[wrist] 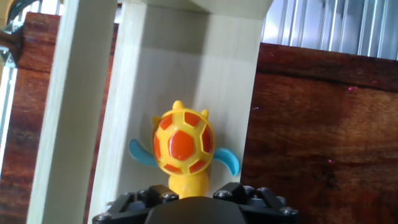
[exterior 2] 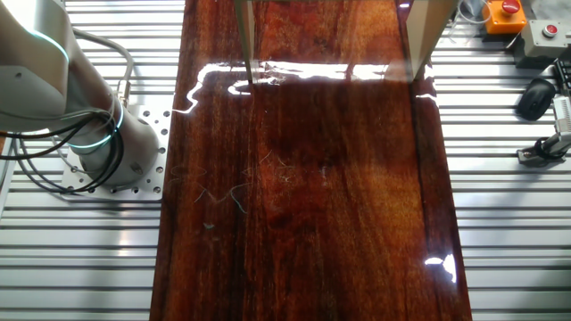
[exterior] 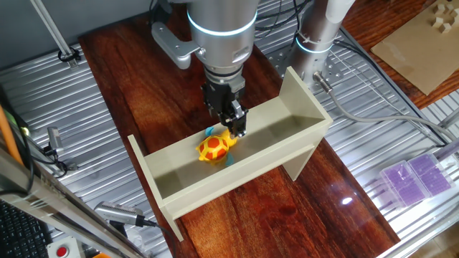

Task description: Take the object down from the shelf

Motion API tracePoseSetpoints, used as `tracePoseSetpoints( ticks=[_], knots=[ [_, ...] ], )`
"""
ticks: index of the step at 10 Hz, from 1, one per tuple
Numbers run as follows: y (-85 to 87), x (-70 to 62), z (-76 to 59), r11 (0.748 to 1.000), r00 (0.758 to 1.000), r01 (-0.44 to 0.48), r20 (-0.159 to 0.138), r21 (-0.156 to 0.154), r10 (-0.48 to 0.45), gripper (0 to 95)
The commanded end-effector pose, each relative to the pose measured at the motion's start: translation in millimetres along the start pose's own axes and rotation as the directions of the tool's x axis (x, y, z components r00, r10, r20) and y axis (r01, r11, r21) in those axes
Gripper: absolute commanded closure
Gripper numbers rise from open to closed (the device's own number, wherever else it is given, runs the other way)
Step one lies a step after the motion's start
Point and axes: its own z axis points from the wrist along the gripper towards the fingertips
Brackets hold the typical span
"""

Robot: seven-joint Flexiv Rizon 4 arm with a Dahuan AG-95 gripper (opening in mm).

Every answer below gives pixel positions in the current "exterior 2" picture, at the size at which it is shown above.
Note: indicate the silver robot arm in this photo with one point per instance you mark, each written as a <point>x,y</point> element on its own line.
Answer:
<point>44,67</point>

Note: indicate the beige shelf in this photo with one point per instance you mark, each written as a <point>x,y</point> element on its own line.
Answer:
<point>428,35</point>

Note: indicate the red-brown wooden board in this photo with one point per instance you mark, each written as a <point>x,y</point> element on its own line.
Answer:
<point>312,200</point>

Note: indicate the black metal clamp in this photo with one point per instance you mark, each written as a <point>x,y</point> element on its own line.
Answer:
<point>540,153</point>

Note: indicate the black computer mouse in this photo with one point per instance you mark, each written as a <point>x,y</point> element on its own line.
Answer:
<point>535,99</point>

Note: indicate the orange emergency stop box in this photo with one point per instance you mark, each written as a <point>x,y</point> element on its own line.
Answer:
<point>504,18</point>

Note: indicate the grey box with red button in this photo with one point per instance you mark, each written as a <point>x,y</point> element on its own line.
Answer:
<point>546,38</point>

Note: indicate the black keyboard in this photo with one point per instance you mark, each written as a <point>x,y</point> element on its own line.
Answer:
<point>564,78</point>

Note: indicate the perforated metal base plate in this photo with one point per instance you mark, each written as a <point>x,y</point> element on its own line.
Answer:
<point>151,178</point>

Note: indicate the silver finned camera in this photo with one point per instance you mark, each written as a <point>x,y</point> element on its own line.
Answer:
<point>563,120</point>

